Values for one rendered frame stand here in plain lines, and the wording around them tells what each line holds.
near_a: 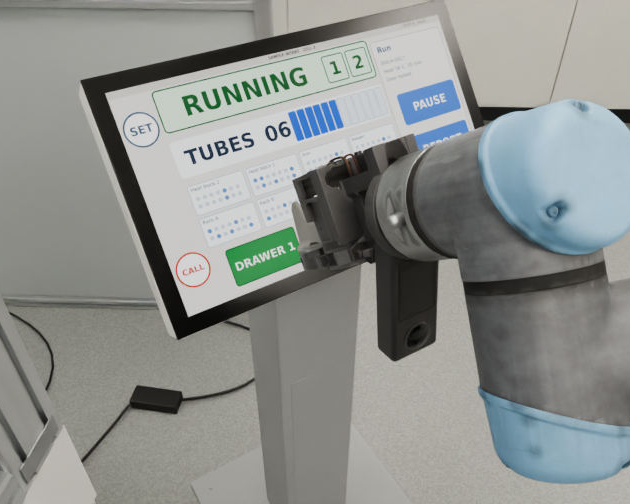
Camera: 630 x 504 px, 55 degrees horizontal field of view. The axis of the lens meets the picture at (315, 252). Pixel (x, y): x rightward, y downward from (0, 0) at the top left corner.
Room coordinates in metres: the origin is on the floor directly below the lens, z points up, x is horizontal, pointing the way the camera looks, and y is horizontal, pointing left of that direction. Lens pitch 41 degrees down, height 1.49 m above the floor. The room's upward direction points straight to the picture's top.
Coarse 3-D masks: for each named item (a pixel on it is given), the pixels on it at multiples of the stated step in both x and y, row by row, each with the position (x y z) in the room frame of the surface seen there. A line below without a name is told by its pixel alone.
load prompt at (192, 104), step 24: (336, 48) 0.78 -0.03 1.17; (360, 48) 0.79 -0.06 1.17; (240, 72) 0.71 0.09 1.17; (264, 72) 0.72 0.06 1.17; (288, 72) 0.73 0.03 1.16; (312, 72) 0.74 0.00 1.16; (336, 72) 0.76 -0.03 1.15; (360, 72) 0.77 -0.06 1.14; (168, 96) 0.66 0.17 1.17; (192, 96) 0.67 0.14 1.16; (216, 96) 0.68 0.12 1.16; (240, 96) 0.69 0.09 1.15; (264, 96) 0.70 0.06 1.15; (288, 96) 0.71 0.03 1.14; (168, 120) 0.64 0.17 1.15; (192, 120) 0.65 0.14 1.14; (216, 120) 0.66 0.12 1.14
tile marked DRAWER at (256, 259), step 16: (256, 240) 0.57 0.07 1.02; (272, 240) 0.58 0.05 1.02; (288, 240) 0.58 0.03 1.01; (240, 256) 0.55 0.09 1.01; (256, 256) 0.56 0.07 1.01; (272, 256) 0.56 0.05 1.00; (288, 256) 0.57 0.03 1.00; (240, 272) 0.54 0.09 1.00; (256, 272) 0.54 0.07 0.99; (272, 272) 0.55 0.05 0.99
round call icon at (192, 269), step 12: (192, 252) 0.54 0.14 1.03; (204, 252) 0.54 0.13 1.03; (180, 264) 0.52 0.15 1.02; (192, 264) 0.53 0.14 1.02; (204, 264) 0.53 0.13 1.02; (180, 276) 0.51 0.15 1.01; (192, 276) 0.52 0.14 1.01; (204, 276) 0.52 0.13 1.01; (180, 288) 0.50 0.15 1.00; (192, 288) 0.51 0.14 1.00
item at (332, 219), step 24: (384, 144) 0.37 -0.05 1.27; (408, 144) 0.37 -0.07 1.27; (336, 168) 0.40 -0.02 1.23; (360, 168) 0.40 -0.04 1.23; (384, 168) 0.36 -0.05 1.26; (312, 192) 0.40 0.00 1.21; (336, 192) 0.39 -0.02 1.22; (360, 192) 0.38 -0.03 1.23; (312, 216) 0.41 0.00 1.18; (336, 216) 0.37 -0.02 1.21; (360, 216) 0.38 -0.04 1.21; (336, 240) 0.37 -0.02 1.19; (360, 240) 0.37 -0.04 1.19; (384, 240) 0.32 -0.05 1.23; (336, 264) 0.37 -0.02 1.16
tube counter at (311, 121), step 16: (336, 96) 0.74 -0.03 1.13; (352, 96) 0.74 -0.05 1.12; (368, 96) 0.75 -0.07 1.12; (288, 112) 0.70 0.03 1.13; (304, 112) 0.70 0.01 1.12; (320, 112) 0.71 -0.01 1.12; (336, 112) 0.72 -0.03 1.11; (352, 112) 0.73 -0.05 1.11; (368, 112) 0.74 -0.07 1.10; (384, 112) 0.75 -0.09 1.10; (272, 128) 0.67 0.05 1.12; (288, 128) 0.68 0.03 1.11; (304, 128) 0.69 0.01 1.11; (320, 128) 0.70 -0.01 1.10; (336, 128) 0.71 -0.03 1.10; (272, 144) 0.66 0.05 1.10; (288, 144) 0.67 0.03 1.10
